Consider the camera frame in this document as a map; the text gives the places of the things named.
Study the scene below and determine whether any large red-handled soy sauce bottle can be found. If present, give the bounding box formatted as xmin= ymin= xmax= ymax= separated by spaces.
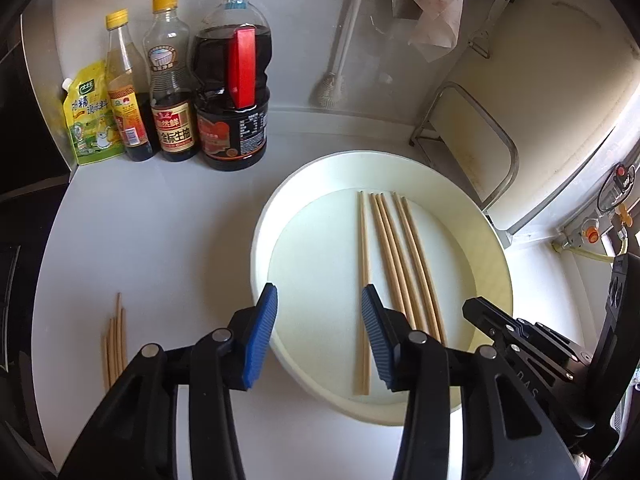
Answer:
xmin=192 ymin=0 xmax=272 ymax=172

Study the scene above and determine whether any light wooden chopstick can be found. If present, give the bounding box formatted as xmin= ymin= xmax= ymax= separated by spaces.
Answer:
xmin=356 ymin=191 xmax=372 ymax=396
xmin=376 ymin=193 xmax=421 ymax=333
xmin=369 ymin=193 xmax=408 ymax=313
xmin=391 ymin=192 xmax=442 ymax=343
xmin=400 ymin=198 xmax=448 ymax=347

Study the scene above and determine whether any black cable with red plug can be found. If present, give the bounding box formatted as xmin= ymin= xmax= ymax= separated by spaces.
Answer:
xmin=597 ymin=162 xmax=640 ymax=213

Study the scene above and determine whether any yellow-cap soy sauce bottle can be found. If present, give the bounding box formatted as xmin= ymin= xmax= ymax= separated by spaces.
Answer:
xmin=143 ymin=0 xmax=201 ymax=163

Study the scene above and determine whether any yellow seasoning pouch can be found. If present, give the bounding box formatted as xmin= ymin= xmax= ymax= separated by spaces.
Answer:
xmin=61 ymin=60 xmax=127 ymax=167

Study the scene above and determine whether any beige hanging cloth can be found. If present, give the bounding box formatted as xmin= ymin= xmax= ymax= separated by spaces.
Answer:
xmin=390 ymin=0 xmax=468 ymax=63

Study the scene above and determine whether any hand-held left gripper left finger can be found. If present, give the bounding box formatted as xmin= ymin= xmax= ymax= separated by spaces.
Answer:
xmin=57 ymin=282 xmax=279 ymax=480

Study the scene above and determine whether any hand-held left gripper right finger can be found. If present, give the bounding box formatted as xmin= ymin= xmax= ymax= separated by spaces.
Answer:
xmin=361 ymin=283 xmax=583 ymax=480

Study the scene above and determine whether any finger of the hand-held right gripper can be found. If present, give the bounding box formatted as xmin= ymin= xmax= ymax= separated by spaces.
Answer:
xmin=462 ymin=297 xmax=591 ymax=385

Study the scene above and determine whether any yellow gas hose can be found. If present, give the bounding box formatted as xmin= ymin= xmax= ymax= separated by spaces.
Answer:
xmin=552 ymin=210 xmax=632 ymax=264

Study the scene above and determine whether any white round basin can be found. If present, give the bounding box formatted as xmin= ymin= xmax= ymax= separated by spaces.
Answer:
xmin=251 ymin=150 xmax=513 ymax=413

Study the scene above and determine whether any small yellow-cap vinegar bottle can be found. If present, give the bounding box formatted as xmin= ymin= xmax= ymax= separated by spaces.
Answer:
xmin=105 ymin=8 xmax=161 ymax=163

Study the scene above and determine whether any white dish brush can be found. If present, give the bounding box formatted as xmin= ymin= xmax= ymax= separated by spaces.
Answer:
xmin=312 ymin=0 xmax=368 ymax=109

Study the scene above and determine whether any metal peeler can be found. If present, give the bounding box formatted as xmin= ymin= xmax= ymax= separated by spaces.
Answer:
xmin=470 ymin=0 xmax=514 ymax=58

